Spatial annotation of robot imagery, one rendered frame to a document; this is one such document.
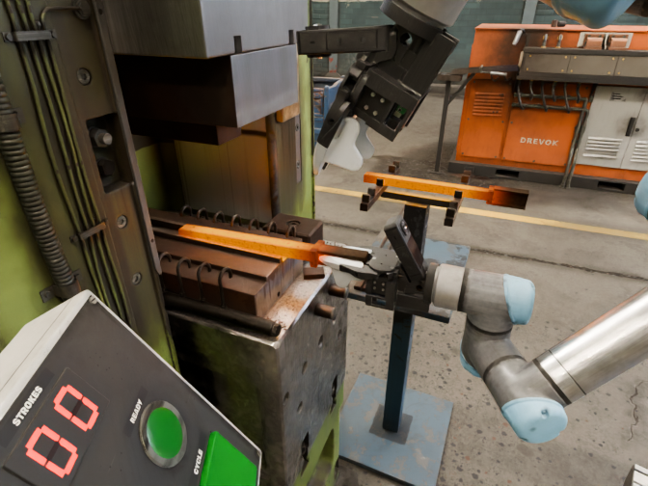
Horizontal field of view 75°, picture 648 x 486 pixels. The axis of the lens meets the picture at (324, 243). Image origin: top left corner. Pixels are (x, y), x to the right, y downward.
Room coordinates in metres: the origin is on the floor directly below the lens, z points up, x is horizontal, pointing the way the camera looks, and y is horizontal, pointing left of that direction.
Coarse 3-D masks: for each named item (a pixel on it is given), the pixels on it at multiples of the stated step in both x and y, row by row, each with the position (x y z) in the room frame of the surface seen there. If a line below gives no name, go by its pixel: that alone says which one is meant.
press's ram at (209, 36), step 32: (128, 0) 0.60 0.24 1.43; (160, 0) 0.58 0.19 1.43; (192, 0) 0.56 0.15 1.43; (224, 0) 0.60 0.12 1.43; (256, 0) 0.67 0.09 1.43; (288, 0) 0.77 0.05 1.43; (128, 32) 0.60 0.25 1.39; (160, 32) 0.58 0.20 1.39; (192, 32) 0.56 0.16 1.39; (224, 32) 0.59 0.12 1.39; (256, 32) 0.67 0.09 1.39; (288, 32) 0.78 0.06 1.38
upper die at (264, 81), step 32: (128, 64) 0.67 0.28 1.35; (160, 64) 0.65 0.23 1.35; (192, 64) 0.63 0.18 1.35; (224, 64) 0.61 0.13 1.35; (256, 64) 0.66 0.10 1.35; (288, 64) 0.76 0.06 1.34; (128, 96) 0.67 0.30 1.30; (160, 96) 0.65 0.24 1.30; (192, 96) 0.63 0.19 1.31; (224, 96) 0.61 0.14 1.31; (256, 96) 0.66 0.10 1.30; (288, 96) 0.75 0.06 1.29
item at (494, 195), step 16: (368, 176) 1.12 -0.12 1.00; (384, 176) 1.11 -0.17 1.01; (400, 176) 1.11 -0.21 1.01; (432, 192) 1.05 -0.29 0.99; (448, 192) 1.04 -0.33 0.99; (464, 192) 1.02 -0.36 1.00; (480, 192) 1.01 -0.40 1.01; (496, 192) 1.00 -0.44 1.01; (512, 192) 0.98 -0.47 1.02; (528, 192) 0.98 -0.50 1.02
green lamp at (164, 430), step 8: (160, 408) 0.26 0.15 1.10; (152, 416) 0.25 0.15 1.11; (160, 416) 0.26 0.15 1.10; (168, 416) 0.26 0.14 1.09; (152, 424) 0.25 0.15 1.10; (160, 424) 0.25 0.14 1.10; (168, 424) 0.26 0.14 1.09; (176, 424) 0.26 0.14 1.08; (152, 432) 0.24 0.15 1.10; (160, 432) 0.24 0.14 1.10; (168, 432) 0.25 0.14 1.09; (176, 432) 0.26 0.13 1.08; (152, 440) 0.23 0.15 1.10; (160, 440) 0.24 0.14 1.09; (168, 440) 0.24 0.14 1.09; (176, 440) 0.25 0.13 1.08; (152, 448) 0.23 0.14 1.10; (160, 448) 0.23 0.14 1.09; (168, 448) 0.24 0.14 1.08; (176, 448) 0.24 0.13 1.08; (160, 456) 0.23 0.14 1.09; (168, 456) 0.23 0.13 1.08
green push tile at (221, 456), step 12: (216, 432) 0.28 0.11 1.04; (216, 444) 0.27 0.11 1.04; (228, 444) 0.28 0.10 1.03; (216, 456) 0.26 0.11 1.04; (228, 456) 0.27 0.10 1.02; (240, 456) 0.28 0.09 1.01; (204, 468) 0.25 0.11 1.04; (216, 468) 0.25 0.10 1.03; (228, 468) 0.26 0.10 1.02; (240, 468) 0.27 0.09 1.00; (252, 468) 0.28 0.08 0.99; (204, 480) 0.23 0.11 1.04; (216, 480) 0.24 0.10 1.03; (228, 480) 0.25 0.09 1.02; (240, 480) 0.26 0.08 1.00; (252, 480) 0.27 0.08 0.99
